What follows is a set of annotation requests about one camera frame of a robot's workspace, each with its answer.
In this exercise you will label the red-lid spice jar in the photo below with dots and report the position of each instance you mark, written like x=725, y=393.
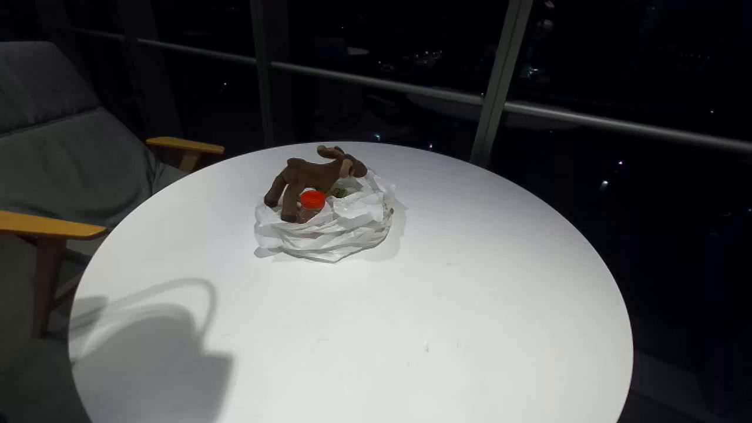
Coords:
x=313, y=201

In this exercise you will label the brown deer plush toy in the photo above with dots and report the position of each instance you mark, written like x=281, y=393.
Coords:
x=301, y=180

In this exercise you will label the white plastic bag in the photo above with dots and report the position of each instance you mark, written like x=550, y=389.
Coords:
x=337, y=231

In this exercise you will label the metal window railing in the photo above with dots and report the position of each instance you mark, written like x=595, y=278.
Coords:
x=611, y=121

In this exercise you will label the grey armchair wooden armrests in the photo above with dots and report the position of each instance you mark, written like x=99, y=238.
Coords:
x=62, y=157

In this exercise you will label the grey window frame post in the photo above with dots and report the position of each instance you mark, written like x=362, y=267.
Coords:
x=497, y=86

